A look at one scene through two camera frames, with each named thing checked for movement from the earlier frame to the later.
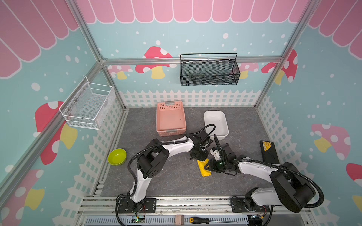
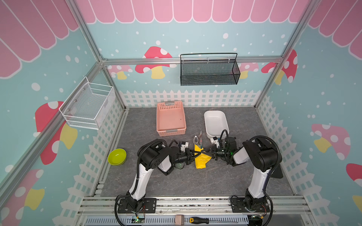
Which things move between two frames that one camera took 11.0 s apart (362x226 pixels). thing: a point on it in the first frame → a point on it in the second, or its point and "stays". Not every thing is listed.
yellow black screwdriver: x=199 y=220 stays
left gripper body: x=200 y=154 → x=185 y=157
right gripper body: x=214 y=163 → x=216 y=151
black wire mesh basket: x=206 y=71 stays
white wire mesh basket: x=88 y=104 stays
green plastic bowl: x=117 y=157 stays
